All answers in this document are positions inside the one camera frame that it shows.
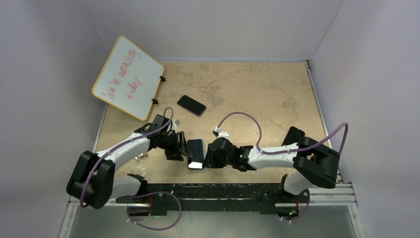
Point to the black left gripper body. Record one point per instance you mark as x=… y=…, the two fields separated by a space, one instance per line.
x=172 y=147

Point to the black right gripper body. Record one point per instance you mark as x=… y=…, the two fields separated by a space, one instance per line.
x=216 y=162

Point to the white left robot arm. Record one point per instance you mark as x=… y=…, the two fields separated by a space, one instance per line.
x=93 y=180

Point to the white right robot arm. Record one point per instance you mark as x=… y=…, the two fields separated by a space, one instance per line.
x=315 y=163

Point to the black phone with pink edge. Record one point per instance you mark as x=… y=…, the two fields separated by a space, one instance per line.
x=191 y=105

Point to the black phone case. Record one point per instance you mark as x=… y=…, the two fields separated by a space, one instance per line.
x=293 y=135

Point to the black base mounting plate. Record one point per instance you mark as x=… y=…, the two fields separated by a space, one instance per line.
x=265 y=198

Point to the yellow framed whiteboard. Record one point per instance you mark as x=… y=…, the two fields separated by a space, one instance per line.
x=129 y=79

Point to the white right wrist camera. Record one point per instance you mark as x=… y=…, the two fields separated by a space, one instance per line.
x=219 y=133

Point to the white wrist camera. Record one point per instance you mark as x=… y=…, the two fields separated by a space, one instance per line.
x=219 y=133
x=176 y=122

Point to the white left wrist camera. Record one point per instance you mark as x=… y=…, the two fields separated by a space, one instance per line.
x=176 y=122

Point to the aluminium front rail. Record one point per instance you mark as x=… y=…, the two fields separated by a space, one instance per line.
x=341 y=195

